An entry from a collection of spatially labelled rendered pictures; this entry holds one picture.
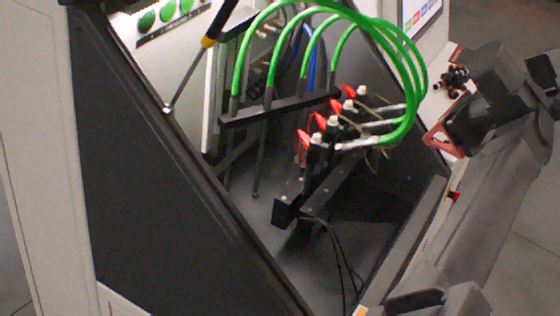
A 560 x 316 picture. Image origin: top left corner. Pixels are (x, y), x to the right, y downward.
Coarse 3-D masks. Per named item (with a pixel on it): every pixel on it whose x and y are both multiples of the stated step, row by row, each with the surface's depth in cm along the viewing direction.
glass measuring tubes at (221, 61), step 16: (240, 16) 126; (256, 16) 129; (224, 32) 120; (240, 32) 126; (224, 48) 124; (208, 64) 126; (224, 64) 127; (208, 80) 129; (224, 80) 131; (240, 80) 140; (208, 96) 131; (224, 96) 135; (240, 96) 142; (208, 112) 134; (224, 112) 138; (208, 128) 137; (240, 128) 148; (208, 144) 140; (224, 144) 144; (208, 160) 142
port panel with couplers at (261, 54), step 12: (264, 0) 137; (276, 12) 146; (264, 24) 143; (276, 24) 146; (264, 36) 139; (252, 48) 142; (264, 48) 148; (252, 60) 145; (264, 60) 149; (252, 72) 146
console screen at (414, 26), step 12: (396, 0) 149; (408, 0) 155; (420, 0) 165; (432, 0) 176; (408, 12) 157; (420, 12) 167; (432, 12) 178; (408, 24) 159; (420, 24) 169; (432, 24) 181; (408, 36) 161; (420, 36) 172; (408, 48) 163
